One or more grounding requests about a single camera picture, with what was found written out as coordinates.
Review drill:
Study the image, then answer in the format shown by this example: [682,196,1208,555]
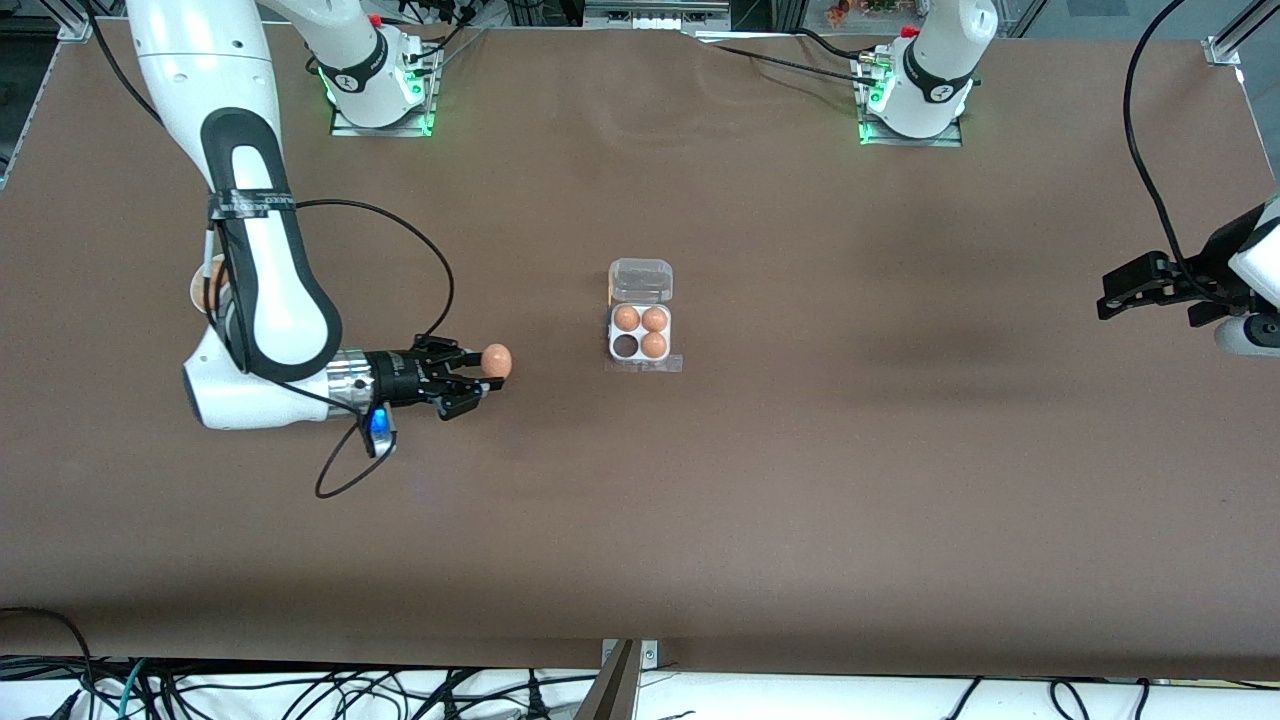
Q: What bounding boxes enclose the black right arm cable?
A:
[207,198,454,499]

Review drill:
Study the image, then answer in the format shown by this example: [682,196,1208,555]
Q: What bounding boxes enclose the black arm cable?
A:
[207,198,454,499]
[1122,0,1201,291]

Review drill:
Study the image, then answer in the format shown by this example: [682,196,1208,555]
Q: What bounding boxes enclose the clear plastic egg box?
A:
[607,258,674,365]

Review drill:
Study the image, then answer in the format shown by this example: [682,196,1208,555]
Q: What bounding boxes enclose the teal floor cable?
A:
[118,658,151,720]

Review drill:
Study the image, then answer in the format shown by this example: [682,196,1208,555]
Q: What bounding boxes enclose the black looped floor cable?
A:
[0,605,96,720]

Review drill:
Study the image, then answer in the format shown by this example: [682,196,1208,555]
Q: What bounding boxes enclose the black base cable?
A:
[795,28,881,67]
[712,42,881,87]

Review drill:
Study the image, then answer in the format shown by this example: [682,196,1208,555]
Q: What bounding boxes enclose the dark camera mount strut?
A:
[574,640,641,720]

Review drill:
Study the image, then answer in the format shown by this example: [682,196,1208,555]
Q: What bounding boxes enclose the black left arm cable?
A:
[1122,0,1201,291]

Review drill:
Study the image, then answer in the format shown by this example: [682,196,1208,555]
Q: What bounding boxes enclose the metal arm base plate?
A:
[858,55,965,148]
[330,45,438,138]

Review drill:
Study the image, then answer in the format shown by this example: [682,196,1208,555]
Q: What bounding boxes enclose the orange background object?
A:
[825,0,901,26]

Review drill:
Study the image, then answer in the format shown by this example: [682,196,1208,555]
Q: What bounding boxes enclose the grey background device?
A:
[583,0,733,31]

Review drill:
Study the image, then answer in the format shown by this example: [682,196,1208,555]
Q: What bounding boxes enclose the white round bowl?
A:
[187,262,227,315]

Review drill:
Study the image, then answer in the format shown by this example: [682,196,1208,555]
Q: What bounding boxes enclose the clear tape strip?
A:
[604,352,685,375]

